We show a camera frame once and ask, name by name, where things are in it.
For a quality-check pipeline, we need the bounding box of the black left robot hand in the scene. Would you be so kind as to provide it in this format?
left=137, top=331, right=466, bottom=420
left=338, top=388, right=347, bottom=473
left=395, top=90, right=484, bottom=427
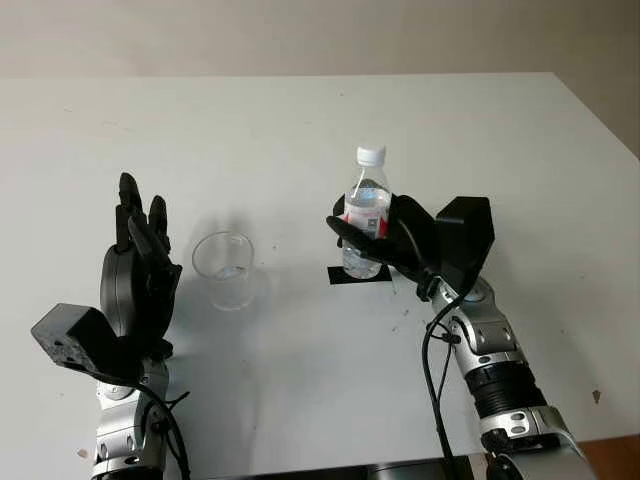
left=99, top=172, right=184, bottom=362

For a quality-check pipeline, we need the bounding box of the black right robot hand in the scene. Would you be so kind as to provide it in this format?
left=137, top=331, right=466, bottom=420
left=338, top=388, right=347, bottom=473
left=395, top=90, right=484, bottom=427
left=325, top=193, right=441, bottom=302

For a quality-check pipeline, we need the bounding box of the clear water bottle white cap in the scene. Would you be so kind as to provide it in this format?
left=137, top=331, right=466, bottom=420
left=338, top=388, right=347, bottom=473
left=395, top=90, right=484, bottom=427
left=342, top=144, right=393, bottom=280

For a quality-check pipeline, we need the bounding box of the clear plastic cup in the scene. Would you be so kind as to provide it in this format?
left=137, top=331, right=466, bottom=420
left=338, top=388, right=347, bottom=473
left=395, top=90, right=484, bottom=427
left=191, top=230, right=257, bottom=312

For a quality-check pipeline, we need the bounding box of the black square tape marker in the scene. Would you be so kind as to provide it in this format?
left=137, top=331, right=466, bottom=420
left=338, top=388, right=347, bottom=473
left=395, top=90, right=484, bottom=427
left=327, top=266, right=392, bottom=287

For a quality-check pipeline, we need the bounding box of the dark robot torso top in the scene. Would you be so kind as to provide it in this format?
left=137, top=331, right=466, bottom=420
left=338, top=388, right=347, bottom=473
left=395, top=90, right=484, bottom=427
left=239, top=452, right=481, bottom=480

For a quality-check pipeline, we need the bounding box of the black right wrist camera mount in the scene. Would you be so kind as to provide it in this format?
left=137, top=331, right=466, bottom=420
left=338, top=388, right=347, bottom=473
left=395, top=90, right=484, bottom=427
left=434, top=196, right=496, bottom=292

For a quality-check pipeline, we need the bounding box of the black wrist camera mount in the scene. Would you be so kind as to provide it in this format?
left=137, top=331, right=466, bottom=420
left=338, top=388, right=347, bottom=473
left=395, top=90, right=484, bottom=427
left=434, top=196, right=496, bottom=292
left=29, top=303, right=145, bottom=384

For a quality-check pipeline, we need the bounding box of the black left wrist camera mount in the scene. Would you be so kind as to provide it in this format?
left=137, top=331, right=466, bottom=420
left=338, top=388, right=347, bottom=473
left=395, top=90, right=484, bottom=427
left=29, top=303, right=145, bottom=384

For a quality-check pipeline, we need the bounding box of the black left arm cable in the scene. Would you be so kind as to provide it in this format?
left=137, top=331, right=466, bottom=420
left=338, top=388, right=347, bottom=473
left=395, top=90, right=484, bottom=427
left=94, top=374, right=192, bottom=480

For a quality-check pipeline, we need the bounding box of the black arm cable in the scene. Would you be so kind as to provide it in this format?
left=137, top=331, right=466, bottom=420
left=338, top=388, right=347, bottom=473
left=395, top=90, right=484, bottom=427
left=397, top=217, right=474, bottom=480
left=94, top=374, right=192, bottom=480

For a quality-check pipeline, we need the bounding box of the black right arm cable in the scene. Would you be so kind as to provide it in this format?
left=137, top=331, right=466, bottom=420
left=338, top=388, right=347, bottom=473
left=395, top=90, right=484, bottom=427
left=397, top=217, right=474, bottom=480

